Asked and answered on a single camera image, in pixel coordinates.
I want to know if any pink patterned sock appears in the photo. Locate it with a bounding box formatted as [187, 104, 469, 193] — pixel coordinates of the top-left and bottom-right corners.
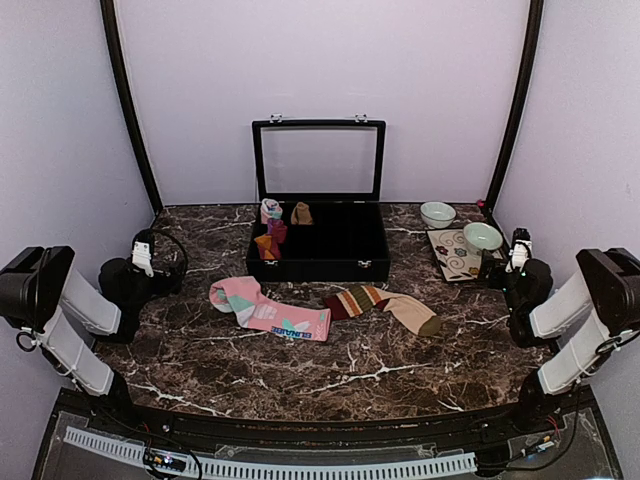
[209, 276, 331, 342]

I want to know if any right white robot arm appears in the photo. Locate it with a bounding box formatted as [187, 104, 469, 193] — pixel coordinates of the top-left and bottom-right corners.
[503, 248, 639, 434]

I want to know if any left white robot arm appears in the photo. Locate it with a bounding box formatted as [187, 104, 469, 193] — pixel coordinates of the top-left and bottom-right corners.
[1, 246, 186, 436]

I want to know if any near pale green bowl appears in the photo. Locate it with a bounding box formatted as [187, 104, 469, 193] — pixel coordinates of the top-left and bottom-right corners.
[462, 222, 503, 256]

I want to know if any pale green bowl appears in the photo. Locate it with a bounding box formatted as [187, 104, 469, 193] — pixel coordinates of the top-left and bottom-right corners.
[420, 201, 457, 229]
[462, 222, 503, 256]

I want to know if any floral square plate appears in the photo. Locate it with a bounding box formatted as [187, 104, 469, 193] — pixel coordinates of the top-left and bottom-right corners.
[427, 228, 506, 283]

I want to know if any far pale green bowl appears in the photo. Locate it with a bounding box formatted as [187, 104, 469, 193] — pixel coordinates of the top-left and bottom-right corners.
[420, 201, 457, 229]

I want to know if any striped brown beige sock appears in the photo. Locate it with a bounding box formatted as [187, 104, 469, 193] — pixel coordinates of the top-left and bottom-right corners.
[323, 285, 442, 337]

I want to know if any rolled orange sock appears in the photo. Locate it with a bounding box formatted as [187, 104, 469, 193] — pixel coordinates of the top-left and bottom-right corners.
[254, 234, 281, 261]

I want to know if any rolled purple red sock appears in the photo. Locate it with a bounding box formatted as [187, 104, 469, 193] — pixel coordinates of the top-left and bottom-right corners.
[267, 218, 288, 244]

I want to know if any rolled pink white sock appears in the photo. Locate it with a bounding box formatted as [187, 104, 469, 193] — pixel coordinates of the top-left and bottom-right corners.
[260, 198, 283, 224]

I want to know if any small circuit board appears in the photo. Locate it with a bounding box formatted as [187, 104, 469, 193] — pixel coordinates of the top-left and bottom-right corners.
[143, 450, 186, 472]

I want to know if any rolled brown sock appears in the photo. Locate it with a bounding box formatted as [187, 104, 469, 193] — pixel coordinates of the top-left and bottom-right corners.
[291, 202, 314, 226]

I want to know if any black glass-lid storage box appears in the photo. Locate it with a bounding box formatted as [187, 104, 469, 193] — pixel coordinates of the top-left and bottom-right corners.
[246, 116, 391, 283]

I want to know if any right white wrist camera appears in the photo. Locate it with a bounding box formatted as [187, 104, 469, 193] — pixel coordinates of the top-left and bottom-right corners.
[505, 239, 532, 274]

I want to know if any white slotted cable duct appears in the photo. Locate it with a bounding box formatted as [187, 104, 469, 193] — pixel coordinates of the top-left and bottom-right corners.
[63, 427, 478, 479]

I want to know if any left black frame post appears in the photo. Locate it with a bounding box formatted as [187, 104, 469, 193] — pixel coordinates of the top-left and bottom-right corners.
[99, 0, 164, 215]

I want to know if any black frame post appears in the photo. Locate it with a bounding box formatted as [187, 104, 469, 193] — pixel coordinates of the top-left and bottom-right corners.
[99, 0, 164, 215]
[484, 0, 545, 217]

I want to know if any right black frame post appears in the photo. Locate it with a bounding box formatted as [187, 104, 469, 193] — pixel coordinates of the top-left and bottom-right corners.
[484, 0, 545, 217]

